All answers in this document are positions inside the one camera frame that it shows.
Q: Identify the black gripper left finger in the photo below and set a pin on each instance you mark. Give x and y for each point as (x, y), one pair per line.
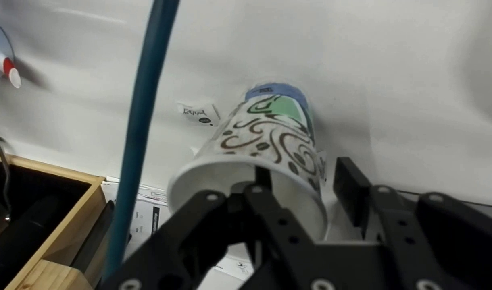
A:
(183, 251)

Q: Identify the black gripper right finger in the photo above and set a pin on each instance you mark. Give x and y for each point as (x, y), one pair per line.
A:
(435, 241)

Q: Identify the patterned paper cup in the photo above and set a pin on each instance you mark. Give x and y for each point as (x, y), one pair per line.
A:
(272, 127)

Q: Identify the wooden pod organizer rack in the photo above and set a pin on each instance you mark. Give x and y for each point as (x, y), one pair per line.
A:
(54, 225)

